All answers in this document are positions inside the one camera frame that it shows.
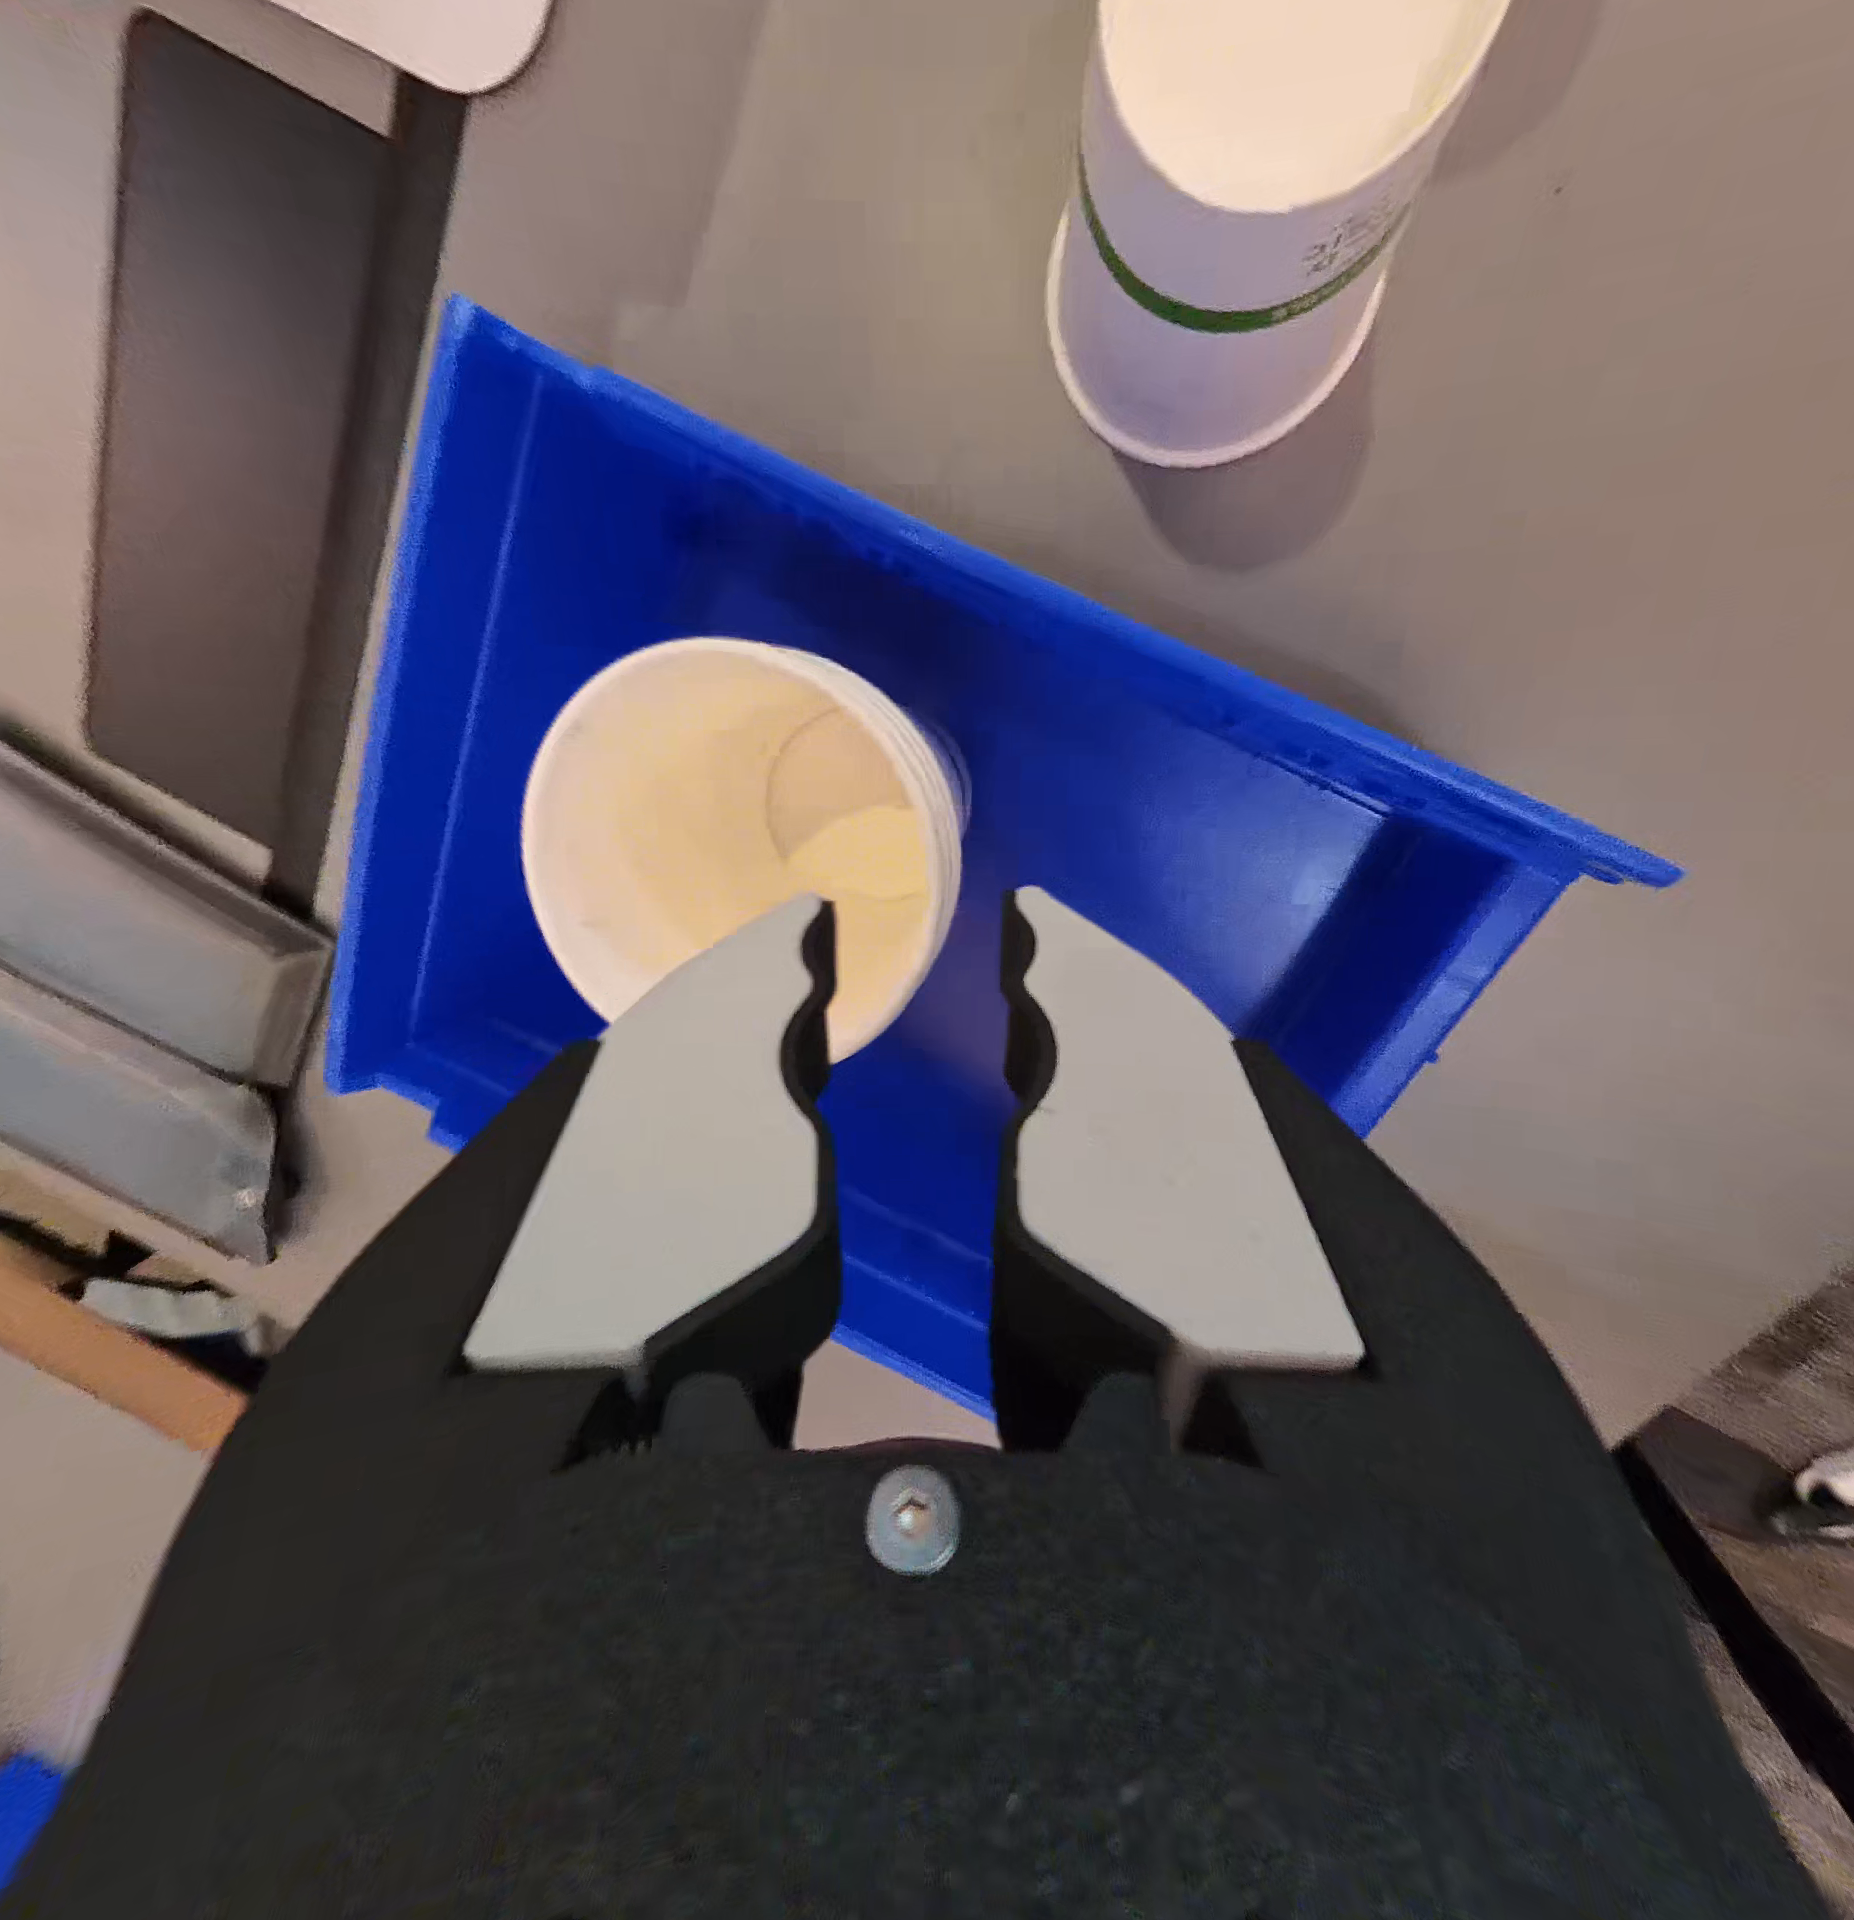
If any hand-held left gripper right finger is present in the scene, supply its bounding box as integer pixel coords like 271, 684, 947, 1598
993, 884, 1368, 1453

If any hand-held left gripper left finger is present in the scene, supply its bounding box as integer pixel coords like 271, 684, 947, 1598
461, 896, 844, 1453

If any blue plastic bin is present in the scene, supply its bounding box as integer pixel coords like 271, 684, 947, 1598
0, 1753, 65, 1920
323, 294, 1683, 1419

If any stack of white paper cups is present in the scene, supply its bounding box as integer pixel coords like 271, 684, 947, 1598
522, 635, 971, 1060

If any white paper cup green band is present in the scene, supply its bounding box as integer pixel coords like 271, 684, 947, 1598
1044, 0, 1514, 468

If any grey metal tray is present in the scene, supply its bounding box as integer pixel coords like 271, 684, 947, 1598
0, 720, 336, 1082
0, 952, 284, 1262

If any wooden desk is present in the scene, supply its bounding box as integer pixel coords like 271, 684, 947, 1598
0, 1229, 254, 1453

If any white power adapter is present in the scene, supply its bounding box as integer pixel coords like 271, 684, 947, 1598
1774, 1439, 1854, 1540

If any white board stand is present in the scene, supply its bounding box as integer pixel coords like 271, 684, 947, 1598
288, 0, 554, 96

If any dark table cable cover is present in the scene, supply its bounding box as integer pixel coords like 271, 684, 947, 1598
84, 11, 404, 842

